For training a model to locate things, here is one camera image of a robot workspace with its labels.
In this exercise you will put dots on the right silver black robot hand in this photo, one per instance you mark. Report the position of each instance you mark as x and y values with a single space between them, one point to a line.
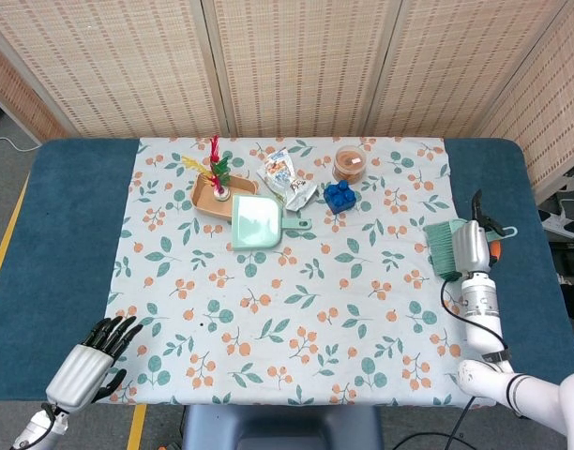
472 248

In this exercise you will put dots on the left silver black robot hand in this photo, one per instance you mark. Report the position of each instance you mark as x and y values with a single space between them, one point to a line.
78 379

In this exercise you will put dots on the teal green bristle brush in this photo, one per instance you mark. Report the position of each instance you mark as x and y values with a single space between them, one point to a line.
439 248

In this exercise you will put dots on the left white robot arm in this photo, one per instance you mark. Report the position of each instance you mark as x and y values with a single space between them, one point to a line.
40 431

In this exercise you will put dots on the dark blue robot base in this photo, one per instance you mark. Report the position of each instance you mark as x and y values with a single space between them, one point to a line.
268 426

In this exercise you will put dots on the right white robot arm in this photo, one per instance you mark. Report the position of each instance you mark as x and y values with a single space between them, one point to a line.
479 304

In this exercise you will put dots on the white power strip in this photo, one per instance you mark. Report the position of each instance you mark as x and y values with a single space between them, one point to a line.
561 224

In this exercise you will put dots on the blue toy building block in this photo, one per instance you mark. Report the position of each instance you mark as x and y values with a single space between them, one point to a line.
339 199

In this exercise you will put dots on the blue fabric table cover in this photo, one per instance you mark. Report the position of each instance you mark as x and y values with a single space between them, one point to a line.
57 234

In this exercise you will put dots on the clear plastic snack jar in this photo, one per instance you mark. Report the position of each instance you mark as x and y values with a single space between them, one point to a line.
349 161

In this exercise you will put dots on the silver foil snack bag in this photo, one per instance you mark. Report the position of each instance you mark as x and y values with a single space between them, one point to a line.
298 192

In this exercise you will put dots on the floral leaf print tablecloth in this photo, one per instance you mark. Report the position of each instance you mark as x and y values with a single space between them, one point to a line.
277 262

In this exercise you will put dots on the blue white snack bag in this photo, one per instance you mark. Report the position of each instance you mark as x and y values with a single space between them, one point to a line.
278 169

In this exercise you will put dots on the mint green dustpan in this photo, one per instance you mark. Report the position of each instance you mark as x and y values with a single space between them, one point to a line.
256 222

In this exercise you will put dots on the tan plastic tray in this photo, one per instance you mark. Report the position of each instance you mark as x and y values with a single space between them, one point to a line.
207 201

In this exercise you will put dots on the colourful feather shuttlecock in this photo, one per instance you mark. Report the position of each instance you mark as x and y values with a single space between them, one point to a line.
219 180

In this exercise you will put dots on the woven bamboo folding screen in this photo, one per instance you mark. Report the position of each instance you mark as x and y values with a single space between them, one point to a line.
296 65

